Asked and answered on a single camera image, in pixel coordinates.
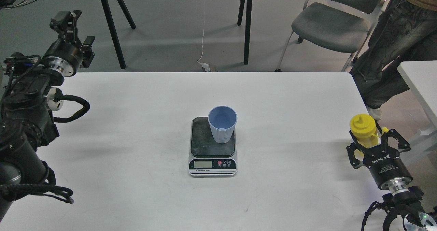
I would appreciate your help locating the yellow squeeze bottle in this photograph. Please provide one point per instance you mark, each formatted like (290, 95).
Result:
(364, 128)

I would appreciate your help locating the grey office chair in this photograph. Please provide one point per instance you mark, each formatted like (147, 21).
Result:
(333, 28)

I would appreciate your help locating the person in dark jeans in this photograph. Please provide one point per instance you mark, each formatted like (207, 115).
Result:
(406, 31)

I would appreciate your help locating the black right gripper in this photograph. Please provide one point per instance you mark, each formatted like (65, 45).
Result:
(383, 160)

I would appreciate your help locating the digital kitchen scale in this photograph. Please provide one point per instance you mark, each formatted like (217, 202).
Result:
(207, 158)

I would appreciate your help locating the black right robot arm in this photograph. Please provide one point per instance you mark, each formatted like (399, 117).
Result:
(403, 201)

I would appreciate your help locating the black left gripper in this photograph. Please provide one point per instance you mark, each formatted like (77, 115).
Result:
(62, 55)

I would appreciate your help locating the blue ribbed plastic cup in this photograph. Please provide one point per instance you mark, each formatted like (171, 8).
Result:
(222, 121)

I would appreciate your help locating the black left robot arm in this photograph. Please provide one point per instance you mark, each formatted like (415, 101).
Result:
(33, 104)

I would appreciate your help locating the white power adapter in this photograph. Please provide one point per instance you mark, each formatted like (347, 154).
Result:
(205, 67)

